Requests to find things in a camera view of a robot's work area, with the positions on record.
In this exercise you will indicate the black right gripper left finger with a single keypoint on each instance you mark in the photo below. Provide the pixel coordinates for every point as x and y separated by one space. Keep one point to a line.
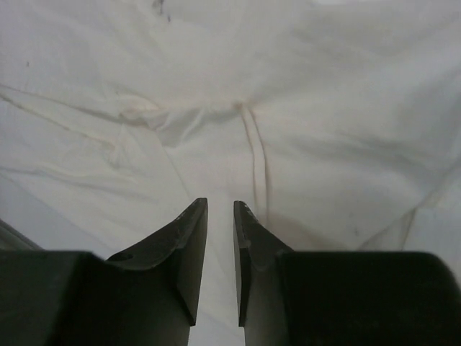
147 294

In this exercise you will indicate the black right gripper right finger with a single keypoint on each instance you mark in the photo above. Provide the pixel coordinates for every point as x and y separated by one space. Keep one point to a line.
289 297

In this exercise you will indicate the white t shirt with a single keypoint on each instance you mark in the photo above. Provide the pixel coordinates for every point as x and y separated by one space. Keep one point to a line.
337 122

